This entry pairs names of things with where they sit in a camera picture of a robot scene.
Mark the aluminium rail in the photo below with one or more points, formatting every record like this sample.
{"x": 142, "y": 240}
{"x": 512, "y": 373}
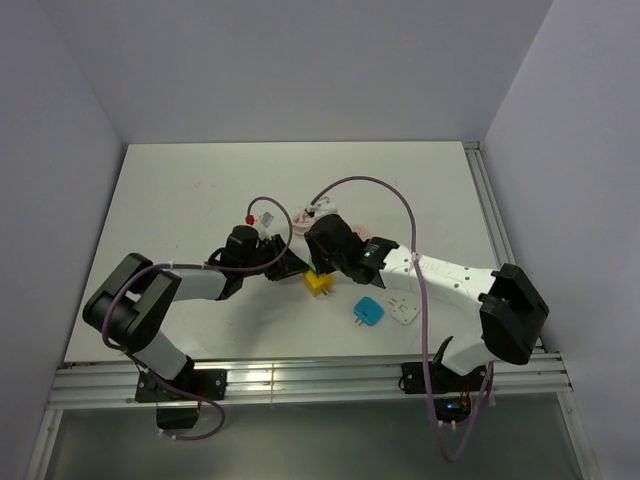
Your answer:
{"x": 492, "y": 210}
{"x": 119, "y": 385}

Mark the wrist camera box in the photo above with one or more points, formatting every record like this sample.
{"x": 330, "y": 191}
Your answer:
{"x": 262, "y": 225}
{"x": 320, "y": 207}

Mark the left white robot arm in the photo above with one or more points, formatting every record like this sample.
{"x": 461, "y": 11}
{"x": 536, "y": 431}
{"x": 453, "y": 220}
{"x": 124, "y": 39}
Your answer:
{"x": 129, "y": 307}

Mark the pink round power strip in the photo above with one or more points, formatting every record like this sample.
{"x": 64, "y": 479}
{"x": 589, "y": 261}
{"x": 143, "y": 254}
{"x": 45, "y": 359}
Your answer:
{"x": 361, "y": 231}

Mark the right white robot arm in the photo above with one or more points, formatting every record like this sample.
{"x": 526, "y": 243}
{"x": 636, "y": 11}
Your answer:
{"x": 387, "y": 264}

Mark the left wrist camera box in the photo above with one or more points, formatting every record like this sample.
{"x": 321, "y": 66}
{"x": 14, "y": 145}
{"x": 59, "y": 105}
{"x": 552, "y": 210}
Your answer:
{"x": 262, "y": 225}

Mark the aluminium front rail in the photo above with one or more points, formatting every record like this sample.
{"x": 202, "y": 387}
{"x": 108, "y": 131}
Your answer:
{"x": 119, "y": 385}

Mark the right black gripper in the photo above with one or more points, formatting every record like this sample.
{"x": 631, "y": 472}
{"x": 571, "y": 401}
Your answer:
{"x": 320, "y": 264}

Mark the aluminium right rail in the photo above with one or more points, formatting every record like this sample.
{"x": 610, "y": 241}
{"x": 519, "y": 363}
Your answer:
{"x": 492, "y": 210}

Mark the white plug adapter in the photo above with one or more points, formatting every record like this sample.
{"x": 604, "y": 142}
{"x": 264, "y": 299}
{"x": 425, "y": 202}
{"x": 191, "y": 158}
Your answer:
{"x": 404, "y": 308}

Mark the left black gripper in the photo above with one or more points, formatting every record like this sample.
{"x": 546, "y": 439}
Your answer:
{"x": 288, "y": 265}

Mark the yellow cube socket adapter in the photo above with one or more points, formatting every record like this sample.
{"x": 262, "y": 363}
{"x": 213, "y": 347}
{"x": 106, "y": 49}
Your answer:
{"x": 318, "y": 284}

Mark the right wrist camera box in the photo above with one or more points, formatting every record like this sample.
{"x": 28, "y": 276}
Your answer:
{"x": 320, "y": 207}

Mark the blue plug adapter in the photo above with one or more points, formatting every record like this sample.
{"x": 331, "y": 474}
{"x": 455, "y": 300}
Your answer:
{"x": 367, "y": 312}

